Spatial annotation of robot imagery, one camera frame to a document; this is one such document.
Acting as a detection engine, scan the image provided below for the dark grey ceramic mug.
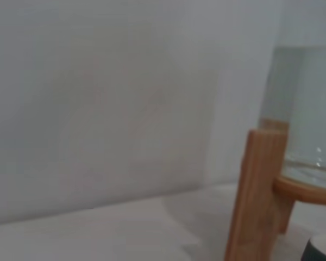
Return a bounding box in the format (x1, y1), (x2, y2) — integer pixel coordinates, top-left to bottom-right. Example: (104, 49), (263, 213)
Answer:
(301, 233), (326, 261)

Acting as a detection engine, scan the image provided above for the wooden dispenser stand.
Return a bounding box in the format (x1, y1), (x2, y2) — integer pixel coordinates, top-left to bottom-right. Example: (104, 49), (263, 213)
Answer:
(224, 118), (326, 261)

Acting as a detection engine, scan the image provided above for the glass water dispenser jar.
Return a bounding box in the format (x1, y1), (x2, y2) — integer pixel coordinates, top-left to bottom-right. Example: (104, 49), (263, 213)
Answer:
(258, 45), (326, 182)

